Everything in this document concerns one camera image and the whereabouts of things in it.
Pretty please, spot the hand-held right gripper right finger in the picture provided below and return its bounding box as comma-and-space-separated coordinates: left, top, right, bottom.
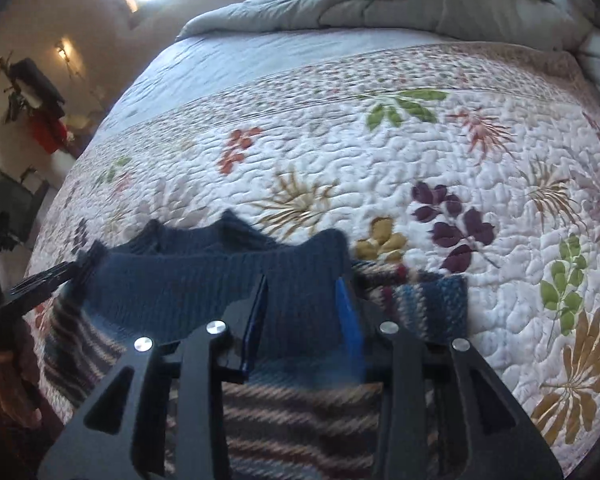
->
334, 280, 563, 480

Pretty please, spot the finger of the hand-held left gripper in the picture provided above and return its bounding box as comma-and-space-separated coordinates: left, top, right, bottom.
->
2, 245, 106, 311

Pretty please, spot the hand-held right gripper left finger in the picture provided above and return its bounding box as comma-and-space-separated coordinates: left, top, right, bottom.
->
37, 275, 271, 480

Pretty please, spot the striped knit sweater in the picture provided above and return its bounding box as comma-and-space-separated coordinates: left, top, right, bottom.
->
40, 210, 468, 480

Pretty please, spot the person's left hand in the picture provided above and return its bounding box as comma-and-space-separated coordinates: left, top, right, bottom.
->
0, 320, 43, 428

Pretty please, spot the black chair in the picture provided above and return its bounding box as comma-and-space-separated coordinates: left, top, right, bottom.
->
0, 167, 51, 251

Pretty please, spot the red garment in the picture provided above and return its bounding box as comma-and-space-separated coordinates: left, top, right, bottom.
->
30, 110, 70, 153

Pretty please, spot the floral quilted bedspread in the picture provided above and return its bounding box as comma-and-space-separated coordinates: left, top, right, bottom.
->
25, 25, 600, 480

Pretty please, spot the black coat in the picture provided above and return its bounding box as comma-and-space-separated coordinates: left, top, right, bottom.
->
10, 58, 66, 116

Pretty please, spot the wooden coat rack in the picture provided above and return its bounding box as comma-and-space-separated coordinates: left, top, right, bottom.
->
0, 50, 76, 156

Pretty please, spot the grey comforter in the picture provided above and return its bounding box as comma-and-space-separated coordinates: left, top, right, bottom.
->
177, 0, 600, 106

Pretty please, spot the lit wall lamp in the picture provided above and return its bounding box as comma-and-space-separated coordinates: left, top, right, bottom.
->
55, 40, 77, 68

